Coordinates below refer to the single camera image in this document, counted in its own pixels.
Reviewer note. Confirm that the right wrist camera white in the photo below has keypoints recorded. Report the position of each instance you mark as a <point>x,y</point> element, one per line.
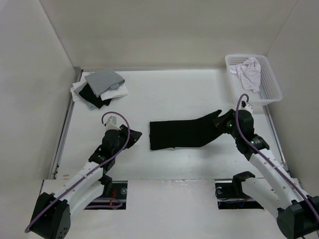
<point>247,107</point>

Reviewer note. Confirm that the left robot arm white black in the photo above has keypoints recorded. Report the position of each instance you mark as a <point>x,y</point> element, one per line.
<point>90,188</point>

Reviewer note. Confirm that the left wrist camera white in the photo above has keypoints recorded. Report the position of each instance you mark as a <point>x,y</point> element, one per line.
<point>112,120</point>

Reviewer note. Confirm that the bottom folded white tank top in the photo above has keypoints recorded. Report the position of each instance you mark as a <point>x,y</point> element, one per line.
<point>75,90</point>

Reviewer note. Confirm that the black tank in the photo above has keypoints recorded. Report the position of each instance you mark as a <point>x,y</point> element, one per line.
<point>184,133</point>
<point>88,95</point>

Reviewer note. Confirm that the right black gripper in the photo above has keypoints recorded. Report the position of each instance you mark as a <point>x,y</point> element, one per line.
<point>219,121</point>

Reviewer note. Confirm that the folded grey tank top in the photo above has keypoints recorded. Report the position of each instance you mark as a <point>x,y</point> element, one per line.
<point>104,80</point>

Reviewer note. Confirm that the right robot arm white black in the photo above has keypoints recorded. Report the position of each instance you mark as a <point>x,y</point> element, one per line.
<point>295,211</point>

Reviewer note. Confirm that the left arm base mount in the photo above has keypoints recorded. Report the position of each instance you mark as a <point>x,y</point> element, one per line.
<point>117,194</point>

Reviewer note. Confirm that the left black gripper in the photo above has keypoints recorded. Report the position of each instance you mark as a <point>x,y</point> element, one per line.
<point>134,136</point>

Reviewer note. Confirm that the white plastic basket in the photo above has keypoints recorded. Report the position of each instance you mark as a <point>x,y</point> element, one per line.
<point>269,89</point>

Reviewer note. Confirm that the folded white tank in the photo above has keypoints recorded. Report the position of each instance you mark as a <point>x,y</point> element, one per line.
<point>121,91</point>
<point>75,90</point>

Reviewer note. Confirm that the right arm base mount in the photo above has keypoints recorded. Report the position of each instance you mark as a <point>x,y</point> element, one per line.
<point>230,195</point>

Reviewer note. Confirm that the crumpled white tank top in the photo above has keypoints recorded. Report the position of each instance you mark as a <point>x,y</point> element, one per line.
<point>249,73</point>

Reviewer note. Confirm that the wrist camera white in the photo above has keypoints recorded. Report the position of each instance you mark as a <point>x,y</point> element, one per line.
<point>247,107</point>
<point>112,120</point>

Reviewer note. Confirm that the folded black tank top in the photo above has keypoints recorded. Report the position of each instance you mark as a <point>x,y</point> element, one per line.
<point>88,95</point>

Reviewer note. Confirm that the metal table edge rail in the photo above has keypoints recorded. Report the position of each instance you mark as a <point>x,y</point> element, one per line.
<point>55,161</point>

